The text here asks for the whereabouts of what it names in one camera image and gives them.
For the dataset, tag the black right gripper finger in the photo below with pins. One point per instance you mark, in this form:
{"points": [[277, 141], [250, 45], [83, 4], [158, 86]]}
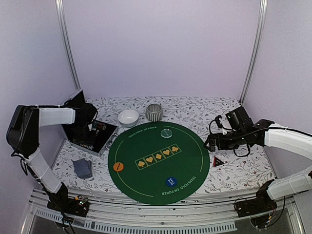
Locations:
{"points": [[208, 141], [210, 148]]}

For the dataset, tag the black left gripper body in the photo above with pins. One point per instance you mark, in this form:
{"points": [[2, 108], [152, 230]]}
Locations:
{"points": [[83, 134]]}

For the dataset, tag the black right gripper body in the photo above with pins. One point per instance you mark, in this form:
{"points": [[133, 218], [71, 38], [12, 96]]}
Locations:
{"points": [[238, 138]]}

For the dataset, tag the clear acrylic dealer button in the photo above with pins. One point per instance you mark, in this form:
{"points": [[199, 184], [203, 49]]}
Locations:
{"points": [[166, 133]]}

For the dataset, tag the orange big blind button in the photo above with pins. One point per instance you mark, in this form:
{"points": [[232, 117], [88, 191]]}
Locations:
{"points": [[118, 167]]}

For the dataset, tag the blue small blind button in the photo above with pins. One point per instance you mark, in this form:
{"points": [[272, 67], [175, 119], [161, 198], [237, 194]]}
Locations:
{"points": [[171, 182]]}

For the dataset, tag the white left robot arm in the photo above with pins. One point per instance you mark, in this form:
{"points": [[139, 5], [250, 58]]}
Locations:
{"points": [[23, 136]]}

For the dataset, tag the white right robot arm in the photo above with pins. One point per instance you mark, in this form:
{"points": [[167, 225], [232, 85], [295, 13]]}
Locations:
{"points": [[243, 131]]}

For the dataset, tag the aluminium poker chip case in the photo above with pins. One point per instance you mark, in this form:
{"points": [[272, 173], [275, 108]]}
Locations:
{"points": [[97, 136]]}

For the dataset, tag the black triangular all-in marker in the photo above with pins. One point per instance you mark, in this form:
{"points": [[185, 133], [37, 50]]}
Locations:
{"points": [[217, 162]]}

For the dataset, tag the poker chip row upper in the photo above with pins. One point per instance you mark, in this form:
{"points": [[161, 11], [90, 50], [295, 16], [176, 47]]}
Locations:
{"points": [[99, 125]]}

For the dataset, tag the grey playing card deck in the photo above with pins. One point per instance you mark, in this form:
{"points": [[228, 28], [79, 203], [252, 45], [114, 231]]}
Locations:
{"points": [[83, 168]]}

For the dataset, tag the floral white tablecloth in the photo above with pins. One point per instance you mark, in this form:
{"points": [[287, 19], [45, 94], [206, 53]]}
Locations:
{"points": [[239, 171]]}

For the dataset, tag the white ceramic bowl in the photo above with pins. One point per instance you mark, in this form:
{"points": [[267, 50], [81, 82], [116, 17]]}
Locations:
{"points": [[128, 118]]}

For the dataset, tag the round green poker mat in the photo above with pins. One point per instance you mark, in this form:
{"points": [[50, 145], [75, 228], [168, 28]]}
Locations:
{"points": [[149, 159]]}

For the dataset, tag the striped grey ceramic cup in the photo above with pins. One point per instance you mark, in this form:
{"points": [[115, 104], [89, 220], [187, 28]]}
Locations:
{"points": [[154, 112]]}

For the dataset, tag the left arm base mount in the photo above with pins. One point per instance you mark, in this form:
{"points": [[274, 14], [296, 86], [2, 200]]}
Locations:
{"points": [[72, 206]]}

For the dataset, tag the left aluminium frame post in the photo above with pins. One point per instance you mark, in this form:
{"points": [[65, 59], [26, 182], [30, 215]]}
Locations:
{"points": [[66, 43]]}

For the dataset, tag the aluminium frame post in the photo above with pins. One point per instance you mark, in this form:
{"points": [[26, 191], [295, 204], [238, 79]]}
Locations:
{"points": [[256, 45], [66, 43]]}

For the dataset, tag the right aluminium frame post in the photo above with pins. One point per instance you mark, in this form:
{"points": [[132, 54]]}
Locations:
{"points": [[256, 45]]}

